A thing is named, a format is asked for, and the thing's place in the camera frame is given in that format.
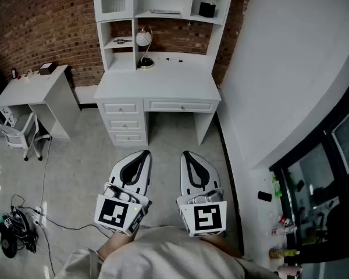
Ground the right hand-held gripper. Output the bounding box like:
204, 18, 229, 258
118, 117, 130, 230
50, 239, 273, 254
176, 151, 228, 238

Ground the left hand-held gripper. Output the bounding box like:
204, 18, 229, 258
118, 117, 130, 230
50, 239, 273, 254
94, 149, 153, 237

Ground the yellow and grey magazine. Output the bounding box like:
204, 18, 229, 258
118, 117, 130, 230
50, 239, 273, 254
149, 9, 182, 15

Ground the person's left forearm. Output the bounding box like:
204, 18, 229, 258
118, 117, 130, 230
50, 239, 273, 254
97, 230, 135, 260

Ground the person's right forearm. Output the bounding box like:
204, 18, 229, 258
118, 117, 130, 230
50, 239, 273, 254
202, 233, 243, 259

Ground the small white desk drawer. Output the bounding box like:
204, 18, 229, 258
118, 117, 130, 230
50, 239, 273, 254
102, 102, 141, 116
106, 117, 147, 132
110, 131, 148, 146

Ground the wide white desk drawer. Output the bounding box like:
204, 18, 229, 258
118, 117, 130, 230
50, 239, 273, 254
143, 98, 219, 113

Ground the white desk with hutch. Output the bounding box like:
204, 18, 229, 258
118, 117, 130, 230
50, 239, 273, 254
92, 0, 236, 148

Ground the person's grey shirt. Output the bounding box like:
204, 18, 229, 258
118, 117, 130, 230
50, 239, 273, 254
55, 225, 283, 279

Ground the small white red bottle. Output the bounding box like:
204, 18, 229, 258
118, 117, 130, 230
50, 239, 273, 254
277, 214, 292, 227

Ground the white bottle red label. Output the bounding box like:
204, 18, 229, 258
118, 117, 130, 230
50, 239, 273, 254
268, 225, 298, 237

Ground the white power strip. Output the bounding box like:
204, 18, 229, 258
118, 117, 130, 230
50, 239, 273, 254
31, 206, 46, 227

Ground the yellow green bottle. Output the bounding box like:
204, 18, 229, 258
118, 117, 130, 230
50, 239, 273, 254
268, 248, 301, 259

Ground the dark framed window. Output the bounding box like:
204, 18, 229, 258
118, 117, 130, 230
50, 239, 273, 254
269, 68, 349, 266

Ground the white mesh office chair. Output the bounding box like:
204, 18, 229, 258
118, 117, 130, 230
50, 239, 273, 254
0, 112, 52, 162

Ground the pink cup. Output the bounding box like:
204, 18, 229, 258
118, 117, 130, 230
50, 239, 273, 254
277, 264, 304, 279

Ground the dark brown box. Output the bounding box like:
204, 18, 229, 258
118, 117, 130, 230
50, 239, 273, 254
38, 62, 59, 76

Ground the black device with tag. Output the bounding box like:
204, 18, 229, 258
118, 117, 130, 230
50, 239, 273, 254
0, 218, 19, 259

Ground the white globe gold lamp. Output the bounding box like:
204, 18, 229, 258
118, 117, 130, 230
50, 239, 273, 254
135, 26, 156, 70

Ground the black box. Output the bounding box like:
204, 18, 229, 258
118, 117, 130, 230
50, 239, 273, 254
198, 1, 217, 19

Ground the black floor cable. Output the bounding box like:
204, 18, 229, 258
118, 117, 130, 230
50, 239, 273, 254
19, 206, 113, 239

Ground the grey power cable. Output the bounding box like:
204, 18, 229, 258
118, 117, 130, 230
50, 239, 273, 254
40, 138, 53, 210

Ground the black cable bundle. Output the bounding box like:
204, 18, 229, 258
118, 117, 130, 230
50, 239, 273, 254
10, 194, 40, 254

